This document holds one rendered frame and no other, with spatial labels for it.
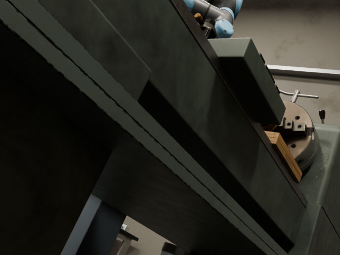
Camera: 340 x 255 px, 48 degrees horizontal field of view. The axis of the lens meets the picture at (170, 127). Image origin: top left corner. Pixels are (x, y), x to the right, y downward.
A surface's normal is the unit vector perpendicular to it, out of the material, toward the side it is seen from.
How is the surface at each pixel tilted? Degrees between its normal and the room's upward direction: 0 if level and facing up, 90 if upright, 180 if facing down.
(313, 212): 90
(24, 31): 90
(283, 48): 90
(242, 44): 90
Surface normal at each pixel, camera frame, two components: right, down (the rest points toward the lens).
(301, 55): -0.40, -0.49
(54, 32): 0.78, 0.11
